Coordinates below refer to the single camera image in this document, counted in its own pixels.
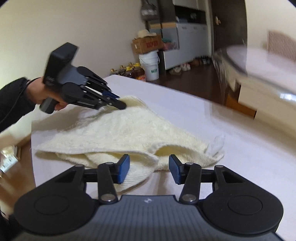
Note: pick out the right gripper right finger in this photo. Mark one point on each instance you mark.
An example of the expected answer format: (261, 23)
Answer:
(189, 174)

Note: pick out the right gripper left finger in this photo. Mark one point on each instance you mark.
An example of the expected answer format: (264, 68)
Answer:
(111, 173)

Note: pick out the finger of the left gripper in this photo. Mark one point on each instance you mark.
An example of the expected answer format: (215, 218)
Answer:
(115, 104)
(109, 94)

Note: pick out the cream terry towel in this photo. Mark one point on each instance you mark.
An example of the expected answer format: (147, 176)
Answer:
(145, 136)

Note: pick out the person's left forearm black sleeve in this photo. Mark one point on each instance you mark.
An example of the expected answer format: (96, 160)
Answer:
(14, 103)

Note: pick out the person's left hand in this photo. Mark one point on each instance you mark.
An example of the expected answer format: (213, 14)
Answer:
(37, 92)

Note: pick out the bottles on floor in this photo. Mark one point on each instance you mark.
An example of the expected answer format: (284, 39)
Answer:
(133, 70)

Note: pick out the white plastic bucket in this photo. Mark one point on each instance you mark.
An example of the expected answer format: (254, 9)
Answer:
(150, 63)

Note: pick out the cardboard box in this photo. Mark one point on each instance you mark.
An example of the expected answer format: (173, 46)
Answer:
(147, 44)

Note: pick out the straw hat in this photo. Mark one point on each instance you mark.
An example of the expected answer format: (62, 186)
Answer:
(145, 33)

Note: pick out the grey white cabinet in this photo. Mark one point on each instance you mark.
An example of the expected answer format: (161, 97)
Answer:
(184, 30)

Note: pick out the hanging grey bag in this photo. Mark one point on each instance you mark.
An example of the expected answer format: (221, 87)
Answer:
(149, 10)

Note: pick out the shoes on floor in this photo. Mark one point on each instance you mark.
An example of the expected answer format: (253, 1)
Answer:
(198, 61)

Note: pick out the dining table with glass top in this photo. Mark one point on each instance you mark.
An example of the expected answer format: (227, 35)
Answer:
(262, 81)

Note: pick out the dark brown door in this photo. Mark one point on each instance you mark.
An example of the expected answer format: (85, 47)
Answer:
(229, 23)

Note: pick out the quilted beige chair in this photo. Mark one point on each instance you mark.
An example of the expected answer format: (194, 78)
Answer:
(281, 44)

